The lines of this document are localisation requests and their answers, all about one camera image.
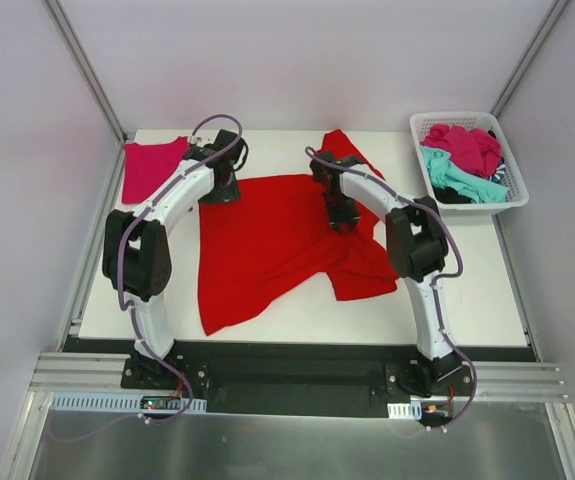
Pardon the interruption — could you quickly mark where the left aluminium frame post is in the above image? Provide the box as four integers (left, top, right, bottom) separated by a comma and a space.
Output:
41, 0, 128, 143

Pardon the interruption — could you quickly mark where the right aluminium frame post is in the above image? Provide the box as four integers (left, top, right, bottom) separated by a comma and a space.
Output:
490, 0, 574, 124

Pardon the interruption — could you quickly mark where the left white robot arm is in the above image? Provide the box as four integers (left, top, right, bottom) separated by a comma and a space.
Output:
101, 129, 247, 389

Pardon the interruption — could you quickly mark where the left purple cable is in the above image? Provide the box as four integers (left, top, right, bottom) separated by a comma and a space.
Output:
46, 114, 246, 444

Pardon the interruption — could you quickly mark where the crumpled magenta t shirt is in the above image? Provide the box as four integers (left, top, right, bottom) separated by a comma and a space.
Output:
421, 124, 502, 178

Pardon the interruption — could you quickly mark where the teal t shirt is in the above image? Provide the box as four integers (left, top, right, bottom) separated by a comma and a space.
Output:
421, 146, 508, 204

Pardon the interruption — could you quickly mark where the folded magenta t shirt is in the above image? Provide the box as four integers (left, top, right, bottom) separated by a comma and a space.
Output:
122, 137, 189, 205

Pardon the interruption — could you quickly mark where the left white cable duct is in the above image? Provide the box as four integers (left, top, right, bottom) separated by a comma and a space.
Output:
52, 393, 207, 415

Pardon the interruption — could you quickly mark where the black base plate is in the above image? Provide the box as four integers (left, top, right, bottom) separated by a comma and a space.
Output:
64, 335, 476, 419

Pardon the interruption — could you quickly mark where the white cable duct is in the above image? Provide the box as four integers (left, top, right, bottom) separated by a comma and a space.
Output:
387, 401, 422, 421
52, 393, 207, 415

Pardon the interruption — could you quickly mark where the red t shirt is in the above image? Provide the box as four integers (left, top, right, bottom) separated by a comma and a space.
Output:
197, 133, 399, 335

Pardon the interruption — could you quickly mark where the striped garment in basket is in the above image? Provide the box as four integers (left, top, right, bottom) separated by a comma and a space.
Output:
488, 157, 507, 184

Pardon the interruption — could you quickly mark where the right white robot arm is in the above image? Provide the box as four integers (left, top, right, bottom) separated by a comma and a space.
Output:
305, 147, 462, 398

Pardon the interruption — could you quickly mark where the black garment in basket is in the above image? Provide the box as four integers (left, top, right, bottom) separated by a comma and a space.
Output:
433, 187, 472, 205

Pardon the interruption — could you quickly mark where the white plastic basket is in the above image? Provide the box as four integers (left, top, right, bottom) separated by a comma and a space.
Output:
409, 111, 529, 216

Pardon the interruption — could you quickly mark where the right white cable duct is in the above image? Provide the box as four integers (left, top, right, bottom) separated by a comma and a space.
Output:
387, 401, 422, 421

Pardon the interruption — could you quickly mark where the aluminium frame post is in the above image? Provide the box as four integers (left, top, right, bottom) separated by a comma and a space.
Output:
41, 0, 128, 143
490, 0, 574, 124

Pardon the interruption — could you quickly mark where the aluminium rail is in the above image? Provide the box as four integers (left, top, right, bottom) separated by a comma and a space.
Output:
29, 351, 138, 394

